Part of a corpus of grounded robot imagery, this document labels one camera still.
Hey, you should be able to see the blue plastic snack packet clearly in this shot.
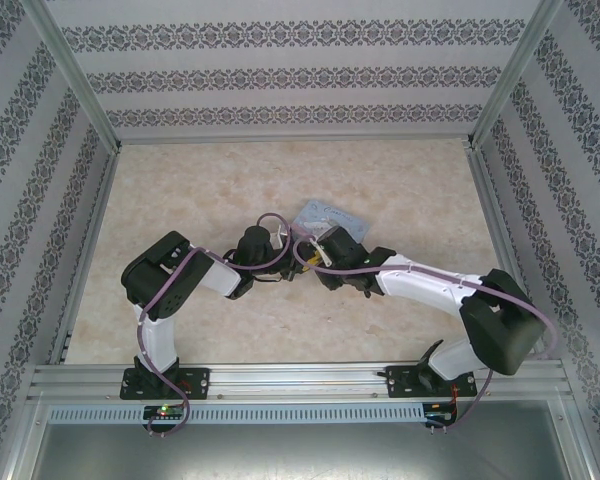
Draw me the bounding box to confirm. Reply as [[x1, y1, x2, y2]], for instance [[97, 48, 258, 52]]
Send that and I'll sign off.
[[292, 198, 374, 242]]

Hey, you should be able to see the right controller circuit board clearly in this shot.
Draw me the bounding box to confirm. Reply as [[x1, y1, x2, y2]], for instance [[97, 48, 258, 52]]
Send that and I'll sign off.
[[424, 402, 460, 427]]

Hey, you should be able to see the controller circuit board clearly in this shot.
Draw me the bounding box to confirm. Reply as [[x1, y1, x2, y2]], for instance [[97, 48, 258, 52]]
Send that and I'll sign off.
[[424, 402, 460, 427], [143, 405, 187, 426]]

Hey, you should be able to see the left controller circuit board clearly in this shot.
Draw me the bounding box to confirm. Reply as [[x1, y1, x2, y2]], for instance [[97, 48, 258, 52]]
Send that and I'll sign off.
[[143, 405, 187, 426]]

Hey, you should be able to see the grey metal panel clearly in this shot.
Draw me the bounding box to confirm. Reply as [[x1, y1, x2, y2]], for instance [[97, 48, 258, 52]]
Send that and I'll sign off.
[[9, 399, 594, 480]]

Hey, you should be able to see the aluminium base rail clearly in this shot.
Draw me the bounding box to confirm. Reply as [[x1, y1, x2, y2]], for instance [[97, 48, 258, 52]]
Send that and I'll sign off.
[[29, 363, 567, 402]]

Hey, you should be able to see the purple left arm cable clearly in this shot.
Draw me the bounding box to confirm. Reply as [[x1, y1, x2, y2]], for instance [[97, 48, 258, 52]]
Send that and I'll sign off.
[[137, 212, 295, 437]]

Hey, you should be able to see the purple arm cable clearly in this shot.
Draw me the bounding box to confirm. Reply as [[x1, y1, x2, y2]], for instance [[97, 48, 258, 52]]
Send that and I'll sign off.
[[137, 212, 295, 437], [292, 238, 556, 431]]

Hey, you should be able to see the slotted grey cable duct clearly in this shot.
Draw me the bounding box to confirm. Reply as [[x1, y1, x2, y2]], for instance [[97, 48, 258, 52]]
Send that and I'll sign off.
[[47, 403, 426, 424]]

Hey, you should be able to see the aluminium side rail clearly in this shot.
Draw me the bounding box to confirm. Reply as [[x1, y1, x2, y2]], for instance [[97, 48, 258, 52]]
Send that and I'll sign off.
[[49, 149, 122, 366], [467, 147, 552, 360]]

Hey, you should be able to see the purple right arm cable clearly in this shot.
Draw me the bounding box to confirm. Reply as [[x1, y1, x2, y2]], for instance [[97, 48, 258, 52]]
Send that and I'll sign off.
[[292, 238, 556, 431]]

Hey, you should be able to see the aluminium frame post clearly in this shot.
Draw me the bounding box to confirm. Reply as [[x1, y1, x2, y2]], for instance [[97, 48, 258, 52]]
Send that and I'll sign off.
[[465, 0, 565, 149], [27, 0, 125, 151]]

